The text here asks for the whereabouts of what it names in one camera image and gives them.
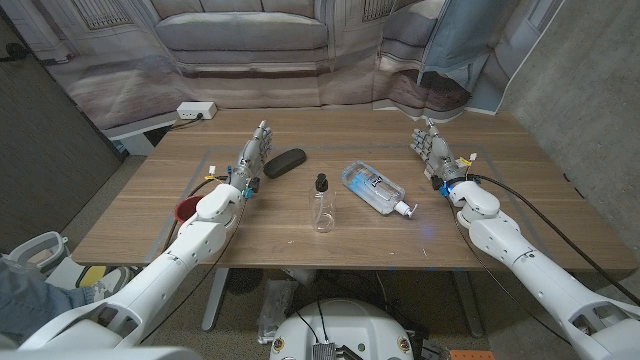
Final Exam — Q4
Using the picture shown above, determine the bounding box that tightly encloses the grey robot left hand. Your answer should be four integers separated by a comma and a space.
227, 119, 274, 199

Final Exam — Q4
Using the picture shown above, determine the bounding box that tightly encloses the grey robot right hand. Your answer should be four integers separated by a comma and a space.
409, 117, 469, 189

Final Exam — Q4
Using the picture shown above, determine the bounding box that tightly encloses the clear dispenser bottle black pump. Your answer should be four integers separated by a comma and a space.
309, 172, 337, 234

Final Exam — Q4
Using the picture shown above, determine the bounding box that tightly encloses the black glasses case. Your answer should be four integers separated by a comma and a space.
262, 147, 308, 180

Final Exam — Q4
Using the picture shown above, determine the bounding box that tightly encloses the clear hand sanitizer bottle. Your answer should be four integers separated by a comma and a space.
341, 160, 419, 219

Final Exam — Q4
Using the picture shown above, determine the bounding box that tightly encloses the white power strip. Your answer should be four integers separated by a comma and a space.
176, 101, 218, 121

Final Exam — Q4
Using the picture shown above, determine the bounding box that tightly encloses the printed sofa backdrop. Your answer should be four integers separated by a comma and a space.
0, 0, 566, 141

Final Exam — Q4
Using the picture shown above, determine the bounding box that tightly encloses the red mug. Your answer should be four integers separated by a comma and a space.
173, 194, 205, 224

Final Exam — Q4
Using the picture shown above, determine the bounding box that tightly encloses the white side table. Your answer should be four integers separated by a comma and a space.
104, 117, 179, 157

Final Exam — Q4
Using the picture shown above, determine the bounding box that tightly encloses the white table leg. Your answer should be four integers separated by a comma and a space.
201, 267, 230, 332
452, 269, 485, 339

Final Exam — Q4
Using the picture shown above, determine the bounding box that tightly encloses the clear plastic bag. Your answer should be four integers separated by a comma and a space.
257, 278, 300, 345

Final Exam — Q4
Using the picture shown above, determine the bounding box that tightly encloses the grey sneaker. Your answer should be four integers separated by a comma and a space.
92, 266, 134, 301

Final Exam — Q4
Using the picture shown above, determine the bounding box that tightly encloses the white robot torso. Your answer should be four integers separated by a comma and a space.
269, 298, 415, 360

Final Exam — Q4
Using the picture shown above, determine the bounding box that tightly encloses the yellow floor object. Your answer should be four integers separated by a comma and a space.
75, 265, 107, 289

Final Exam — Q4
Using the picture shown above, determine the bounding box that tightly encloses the orange block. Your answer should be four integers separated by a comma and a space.
449, 349, 496, 360

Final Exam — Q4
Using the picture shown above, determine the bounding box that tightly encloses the person's leg in jeans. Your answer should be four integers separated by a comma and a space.
0, 259, 96, 346

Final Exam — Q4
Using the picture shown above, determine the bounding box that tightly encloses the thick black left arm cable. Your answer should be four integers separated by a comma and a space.
162, 174, 231, 251

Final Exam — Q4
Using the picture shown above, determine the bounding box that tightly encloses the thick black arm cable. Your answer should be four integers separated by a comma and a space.
469, 173, 640, 306
162, 174, 231, 251

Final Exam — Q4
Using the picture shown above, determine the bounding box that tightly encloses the black power strip cable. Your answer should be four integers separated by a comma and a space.
169, 113, 205, 132

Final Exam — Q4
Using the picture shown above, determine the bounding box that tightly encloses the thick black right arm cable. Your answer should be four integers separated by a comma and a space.
469, 173, 640, 306

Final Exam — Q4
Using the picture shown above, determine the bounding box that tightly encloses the black wall fixture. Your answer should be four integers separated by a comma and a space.
0, 42, 29, 64

